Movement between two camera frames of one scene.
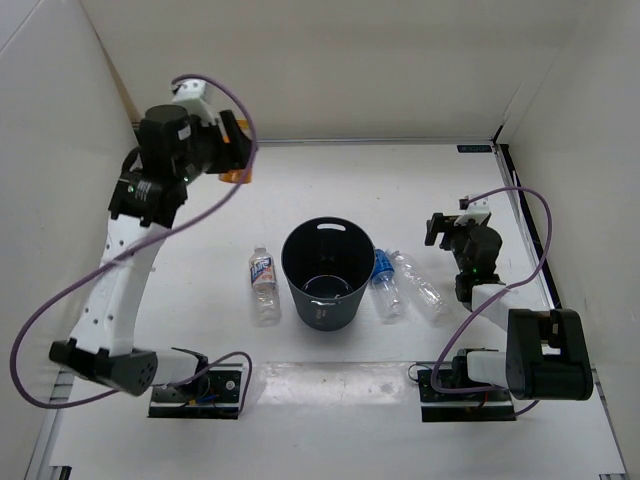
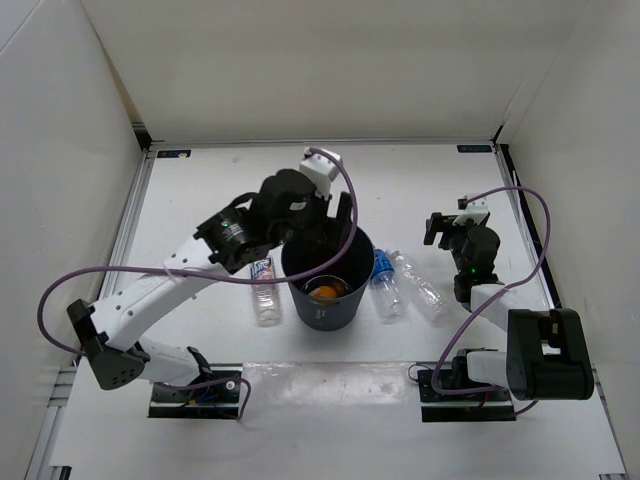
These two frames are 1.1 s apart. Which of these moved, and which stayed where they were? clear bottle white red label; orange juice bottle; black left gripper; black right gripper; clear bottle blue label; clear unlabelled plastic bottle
Moved: black left gripper; orange juice bottle
Stayed: clear unlabelled plastic bottle; clear bottle blue label; black right gripper; clear bottle white red label
